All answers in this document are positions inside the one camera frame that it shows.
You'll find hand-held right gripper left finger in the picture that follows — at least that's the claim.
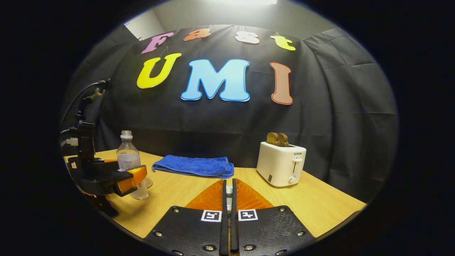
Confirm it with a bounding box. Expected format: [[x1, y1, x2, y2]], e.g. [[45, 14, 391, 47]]
[[144, 179, 228, 256]]

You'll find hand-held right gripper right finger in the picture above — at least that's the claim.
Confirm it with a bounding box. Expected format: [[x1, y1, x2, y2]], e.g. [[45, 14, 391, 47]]
[[231, 178, 317, 256]]

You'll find clear plastic water bottle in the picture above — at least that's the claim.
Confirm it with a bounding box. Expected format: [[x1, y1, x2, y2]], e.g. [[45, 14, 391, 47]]
[[117, 130, 150, 200]]

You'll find folded blue towel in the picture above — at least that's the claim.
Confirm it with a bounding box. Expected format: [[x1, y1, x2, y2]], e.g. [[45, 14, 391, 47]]
[[152, 155, 235, 179]]

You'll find white toaster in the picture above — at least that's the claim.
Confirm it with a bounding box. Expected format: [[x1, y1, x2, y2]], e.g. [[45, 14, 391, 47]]
[[256, 142, 307, 187]]

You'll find black backdrop cloth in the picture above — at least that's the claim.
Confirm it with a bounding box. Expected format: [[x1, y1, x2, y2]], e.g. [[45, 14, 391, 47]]
[[60, 24, 398, 203]]

